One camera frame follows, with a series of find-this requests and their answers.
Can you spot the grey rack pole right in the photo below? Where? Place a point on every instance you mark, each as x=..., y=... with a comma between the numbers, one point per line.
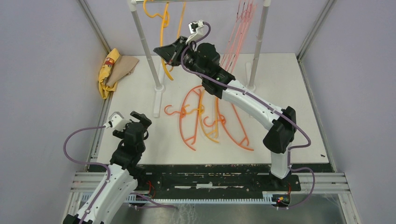
x=265, y=9

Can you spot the orange plastic hanger right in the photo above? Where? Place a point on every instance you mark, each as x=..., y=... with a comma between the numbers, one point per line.
x=227, y=119

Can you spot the yellow printed cloth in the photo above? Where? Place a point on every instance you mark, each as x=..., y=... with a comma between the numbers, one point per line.
x=105, y=73

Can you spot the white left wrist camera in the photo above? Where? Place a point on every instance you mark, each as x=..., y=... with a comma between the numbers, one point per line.
x=116, y=121

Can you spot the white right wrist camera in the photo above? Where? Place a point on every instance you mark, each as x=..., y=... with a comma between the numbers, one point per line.
x=197, y=31

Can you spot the grey rack pole left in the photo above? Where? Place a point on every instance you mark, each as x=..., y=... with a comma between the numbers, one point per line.
x=132, y=7

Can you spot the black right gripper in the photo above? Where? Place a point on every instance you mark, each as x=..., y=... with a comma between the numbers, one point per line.
x=171, y=53

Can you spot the yellow plastic hanger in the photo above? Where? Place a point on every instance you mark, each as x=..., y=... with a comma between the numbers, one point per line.
x=199, y=120
x=165, y=21

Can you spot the orange plastic hanger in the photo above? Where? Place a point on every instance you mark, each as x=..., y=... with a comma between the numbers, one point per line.
x=227, y=119
x=188, y=122

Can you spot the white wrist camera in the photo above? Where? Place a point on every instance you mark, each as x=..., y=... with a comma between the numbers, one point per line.
x=116, y=121
x=197, y=31

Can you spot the orange plastic hanger left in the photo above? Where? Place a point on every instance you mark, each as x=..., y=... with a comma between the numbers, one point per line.
x=188, y=122

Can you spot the white rack foot left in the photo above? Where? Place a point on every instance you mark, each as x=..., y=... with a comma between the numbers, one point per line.
x=159, y=92

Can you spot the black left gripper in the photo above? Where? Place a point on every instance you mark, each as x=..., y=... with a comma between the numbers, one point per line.
x=142, y=118

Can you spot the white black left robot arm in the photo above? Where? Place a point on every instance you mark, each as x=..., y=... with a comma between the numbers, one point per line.
x=122, y=172

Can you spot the beige cloth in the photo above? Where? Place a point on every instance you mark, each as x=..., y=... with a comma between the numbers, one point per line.
x=122, y=67

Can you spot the grey rack pole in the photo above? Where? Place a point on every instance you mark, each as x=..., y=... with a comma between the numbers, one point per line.
x=132, y=7
x=265, y=9

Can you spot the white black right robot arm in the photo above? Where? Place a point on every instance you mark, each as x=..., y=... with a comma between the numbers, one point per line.
x=279, y=122

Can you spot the white slotted cable duct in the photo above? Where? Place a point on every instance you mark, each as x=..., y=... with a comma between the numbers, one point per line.
x=267, y=199

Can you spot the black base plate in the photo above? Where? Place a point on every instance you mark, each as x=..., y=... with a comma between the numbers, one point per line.
x=220, y=182

